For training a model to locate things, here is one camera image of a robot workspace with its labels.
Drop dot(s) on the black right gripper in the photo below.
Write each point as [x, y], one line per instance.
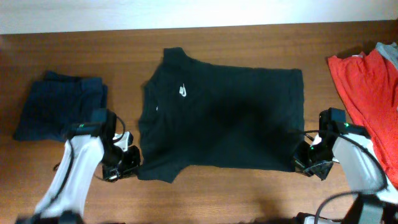
[301, 166]

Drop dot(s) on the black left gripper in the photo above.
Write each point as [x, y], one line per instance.
[112, 176]

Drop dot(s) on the dark green t-shirt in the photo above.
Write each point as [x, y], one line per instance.
[199, 114]

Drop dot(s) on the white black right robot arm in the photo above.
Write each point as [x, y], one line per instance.
[350, 145]

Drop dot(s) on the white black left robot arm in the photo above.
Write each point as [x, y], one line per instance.
[87, 145]

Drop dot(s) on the red garment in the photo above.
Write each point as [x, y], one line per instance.
[367, 86]

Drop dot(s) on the folded navy blue garment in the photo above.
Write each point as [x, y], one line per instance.
[56, 102]

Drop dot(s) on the grey garment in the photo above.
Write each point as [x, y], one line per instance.
[388, 52]

